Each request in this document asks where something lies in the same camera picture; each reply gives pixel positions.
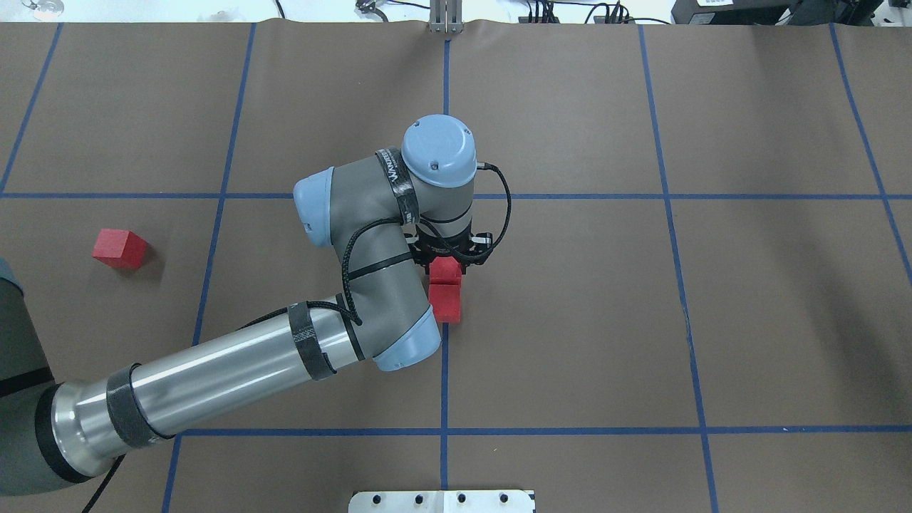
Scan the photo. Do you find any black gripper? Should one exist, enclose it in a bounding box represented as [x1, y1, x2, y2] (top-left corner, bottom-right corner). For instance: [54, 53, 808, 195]
[406, 227, 493, 275]

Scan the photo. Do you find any red block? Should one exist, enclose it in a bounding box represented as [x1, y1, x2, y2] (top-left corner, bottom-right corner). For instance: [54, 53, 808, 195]
[427, 283, 462, 324]
[91, 229, 150, 270]
[427, 256, 464, 286]

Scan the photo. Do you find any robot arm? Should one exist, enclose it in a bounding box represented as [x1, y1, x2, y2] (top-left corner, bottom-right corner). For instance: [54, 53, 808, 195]
[1, 114, 499, 497]

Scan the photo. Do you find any black box with label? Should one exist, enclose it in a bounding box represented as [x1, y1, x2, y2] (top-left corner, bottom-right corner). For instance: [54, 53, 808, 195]
[671, 1, 792, 26]

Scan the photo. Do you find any round metal disc with clip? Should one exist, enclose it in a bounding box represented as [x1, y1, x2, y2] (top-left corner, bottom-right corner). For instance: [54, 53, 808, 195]
[20, 0, 65, 22]

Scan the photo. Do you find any aluminium frame post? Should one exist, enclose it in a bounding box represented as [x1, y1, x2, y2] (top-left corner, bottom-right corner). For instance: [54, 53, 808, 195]
[427, 0, 465, 35]

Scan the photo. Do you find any white pedestal column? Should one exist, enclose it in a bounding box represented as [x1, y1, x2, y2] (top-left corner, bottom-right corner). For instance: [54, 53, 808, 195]
[348, 489, 537, 512]

